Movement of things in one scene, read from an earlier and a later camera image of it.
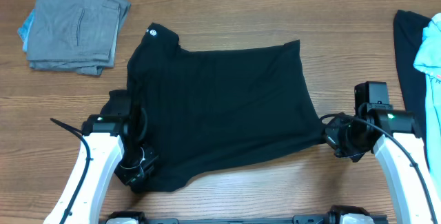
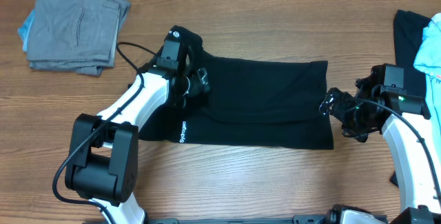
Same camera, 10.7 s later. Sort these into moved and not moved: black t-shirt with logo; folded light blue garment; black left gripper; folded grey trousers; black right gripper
Moved: black t-shirt with logo; black left gripper; black right gripper
Not moved: folded light blue garment; folded grey trousers
